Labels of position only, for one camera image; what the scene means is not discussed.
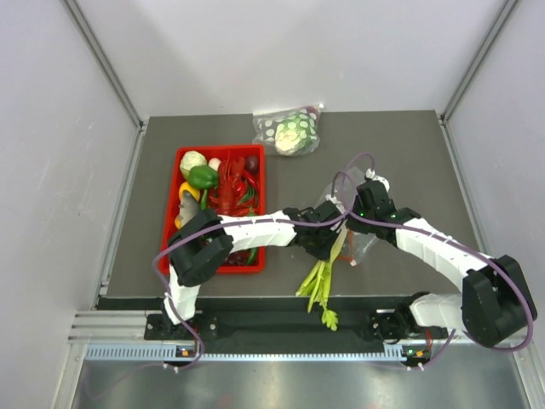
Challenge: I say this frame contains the fake purple grapes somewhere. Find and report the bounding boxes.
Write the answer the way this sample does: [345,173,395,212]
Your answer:
[225,251,250,267]

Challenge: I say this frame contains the fake orange yellow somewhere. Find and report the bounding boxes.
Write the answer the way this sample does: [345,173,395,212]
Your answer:
[178,181,201,201]

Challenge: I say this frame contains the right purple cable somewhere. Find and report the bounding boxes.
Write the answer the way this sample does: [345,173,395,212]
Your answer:
[342,152,538,351]

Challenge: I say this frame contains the fake cabbage in bag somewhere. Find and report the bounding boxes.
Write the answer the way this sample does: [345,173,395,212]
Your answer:
[274,110,318,156]

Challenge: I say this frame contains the fake white cauliflower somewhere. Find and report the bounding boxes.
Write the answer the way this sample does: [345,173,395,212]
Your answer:
[179,150,208,179]

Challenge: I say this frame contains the purple cable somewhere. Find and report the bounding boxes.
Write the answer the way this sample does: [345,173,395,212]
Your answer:
[342,152,538,351]
[152,170,354,357]

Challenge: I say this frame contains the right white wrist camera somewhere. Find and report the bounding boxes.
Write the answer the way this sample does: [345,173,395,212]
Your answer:
[365,168,390,192]

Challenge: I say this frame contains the fake grey fish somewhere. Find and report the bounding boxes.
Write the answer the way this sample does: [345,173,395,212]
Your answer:
[175,191,200,229]

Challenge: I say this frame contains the fake celery stalk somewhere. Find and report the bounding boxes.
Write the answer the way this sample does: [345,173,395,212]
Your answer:
[295,228,347,331]

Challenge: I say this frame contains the fake green bell pepper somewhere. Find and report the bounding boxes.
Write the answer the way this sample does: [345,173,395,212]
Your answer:
[187,165,219,189]

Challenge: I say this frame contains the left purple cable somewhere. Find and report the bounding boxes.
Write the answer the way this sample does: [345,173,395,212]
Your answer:
[152,170,354,357]

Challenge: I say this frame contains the fake red lobster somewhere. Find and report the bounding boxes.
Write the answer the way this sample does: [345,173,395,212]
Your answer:
[209,157,259,217]

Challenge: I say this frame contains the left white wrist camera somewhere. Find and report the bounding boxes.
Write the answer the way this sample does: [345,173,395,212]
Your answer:
[325,194,346,214]

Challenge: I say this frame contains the fake dark red onion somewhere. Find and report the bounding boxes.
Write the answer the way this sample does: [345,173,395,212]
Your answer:
[244,155,260,174]

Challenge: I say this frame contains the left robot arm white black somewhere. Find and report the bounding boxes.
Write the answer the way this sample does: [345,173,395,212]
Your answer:
[158,199,344,338]

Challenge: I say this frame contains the fake green cucumber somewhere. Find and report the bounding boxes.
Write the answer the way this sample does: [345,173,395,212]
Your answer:
[246,248,258,266]

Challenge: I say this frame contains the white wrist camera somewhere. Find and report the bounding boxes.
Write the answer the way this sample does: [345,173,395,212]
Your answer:
[325,194,346,214]
[365,168,390,192]

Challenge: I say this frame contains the clear bag with cabbage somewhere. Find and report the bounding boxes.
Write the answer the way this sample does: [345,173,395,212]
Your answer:
[252,103,324,157]

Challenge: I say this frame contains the clear orange zip bag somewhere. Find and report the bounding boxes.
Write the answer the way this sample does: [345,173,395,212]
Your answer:
[314,166,380,268]

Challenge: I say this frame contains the fake white mushroom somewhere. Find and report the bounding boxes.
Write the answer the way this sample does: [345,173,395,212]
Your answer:
[208,158,221,170]

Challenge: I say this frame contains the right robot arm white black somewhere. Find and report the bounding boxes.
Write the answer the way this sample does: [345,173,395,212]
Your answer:
[347,179,537,349]

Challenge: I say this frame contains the red plastic tray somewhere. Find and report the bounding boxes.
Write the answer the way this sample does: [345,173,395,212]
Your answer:
[162,145,266,249]

